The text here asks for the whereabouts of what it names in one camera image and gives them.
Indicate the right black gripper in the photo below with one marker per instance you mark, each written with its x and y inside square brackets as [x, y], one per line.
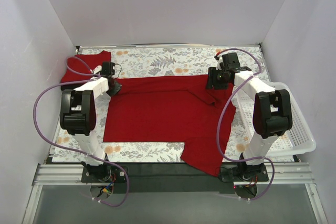
[212, 78]

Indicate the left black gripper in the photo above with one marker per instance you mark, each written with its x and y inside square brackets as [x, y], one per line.
[115, 88]

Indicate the red t shirt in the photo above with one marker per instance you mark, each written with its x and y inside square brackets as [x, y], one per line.
[173, 109]
[84, 64]

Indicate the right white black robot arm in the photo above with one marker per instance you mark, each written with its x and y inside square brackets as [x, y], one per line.
[272, 115]

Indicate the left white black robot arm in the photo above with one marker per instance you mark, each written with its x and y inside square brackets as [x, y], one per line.
[78, 117]

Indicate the floral patterned table mat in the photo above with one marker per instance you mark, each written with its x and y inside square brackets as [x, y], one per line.
[153, 62]

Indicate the folded red t shirt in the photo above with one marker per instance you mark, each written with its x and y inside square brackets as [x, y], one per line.
[84, 64]

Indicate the white plastic laundry basket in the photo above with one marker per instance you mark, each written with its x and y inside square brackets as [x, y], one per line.
[298, 140]

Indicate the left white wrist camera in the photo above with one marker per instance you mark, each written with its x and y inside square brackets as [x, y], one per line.
[97, 70]

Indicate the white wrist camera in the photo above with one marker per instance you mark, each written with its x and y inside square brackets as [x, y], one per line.
[97, 70]
[219, 60]

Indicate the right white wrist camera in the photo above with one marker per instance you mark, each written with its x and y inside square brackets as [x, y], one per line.
[219, 60]

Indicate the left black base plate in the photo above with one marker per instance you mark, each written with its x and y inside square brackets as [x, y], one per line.
[103, 174]

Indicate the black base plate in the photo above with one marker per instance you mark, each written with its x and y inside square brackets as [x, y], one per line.
[103, 174]
[241, 172]

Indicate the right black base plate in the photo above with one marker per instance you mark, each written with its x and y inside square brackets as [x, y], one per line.
[241, 172]

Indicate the aluminium front rail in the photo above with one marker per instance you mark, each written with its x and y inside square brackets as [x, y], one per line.
[74, 174]

